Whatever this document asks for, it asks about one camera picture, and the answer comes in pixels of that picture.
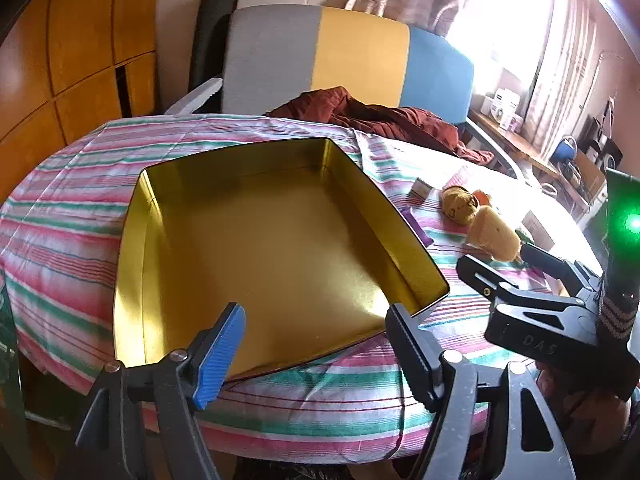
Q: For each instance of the green white small box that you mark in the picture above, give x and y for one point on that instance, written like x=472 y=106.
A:
x=424 y=191

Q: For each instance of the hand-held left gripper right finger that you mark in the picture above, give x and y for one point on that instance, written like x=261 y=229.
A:
x=415 y=360

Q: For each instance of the red-brown jacket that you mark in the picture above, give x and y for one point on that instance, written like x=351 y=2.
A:
x=400 y=125

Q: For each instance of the purple snack packet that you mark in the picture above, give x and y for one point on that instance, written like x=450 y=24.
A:
x=419 y=227

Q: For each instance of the pink carton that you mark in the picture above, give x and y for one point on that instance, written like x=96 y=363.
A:
x=512 y=121

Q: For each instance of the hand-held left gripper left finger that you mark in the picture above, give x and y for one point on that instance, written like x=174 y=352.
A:
x=220 y=355

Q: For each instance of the cardboard box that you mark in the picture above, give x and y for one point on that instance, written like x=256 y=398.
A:
x=590 y=175

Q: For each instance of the wooden side shelf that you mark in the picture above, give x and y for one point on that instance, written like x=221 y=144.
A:
x=520 y=150

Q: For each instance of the blue mug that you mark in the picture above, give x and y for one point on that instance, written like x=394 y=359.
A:
x=564 y=151

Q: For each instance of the striped tablecloth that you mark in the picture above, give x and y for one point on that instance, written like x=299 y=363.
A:
x=75 y=220

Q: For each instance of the gold tin box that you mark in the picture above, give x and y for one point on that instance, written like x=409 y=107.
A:
x=275 y=260

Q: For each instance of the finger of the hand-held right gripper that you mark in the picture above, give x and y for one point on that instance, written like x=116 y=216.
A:
x=550 y=262
x=480 y=277

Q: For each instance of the black rolled mat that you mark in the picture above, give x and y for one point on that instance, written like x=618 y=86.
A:
x=210 y=35

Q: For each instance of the wooden wardrobe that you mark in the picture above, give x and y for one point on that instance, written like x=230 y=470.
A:
x=75 y=35

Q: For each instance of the brown knitted plush toy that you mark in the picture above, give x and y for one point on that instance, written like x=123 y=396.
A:
x=457 y=205

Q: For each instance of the small white carton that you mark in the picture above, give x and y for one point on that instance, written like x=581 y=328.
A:
x=487 y=104

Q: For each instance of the grey yellow blue chair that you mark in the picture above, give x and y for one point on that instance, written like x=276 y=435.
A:
x=360 y=60

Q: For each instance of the beige sponge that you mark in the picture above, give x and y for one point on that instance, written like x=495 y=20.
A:
x=492 y=232

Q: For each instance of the orange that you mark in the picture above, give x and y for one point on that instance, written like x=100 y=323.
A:
x=484 y=197

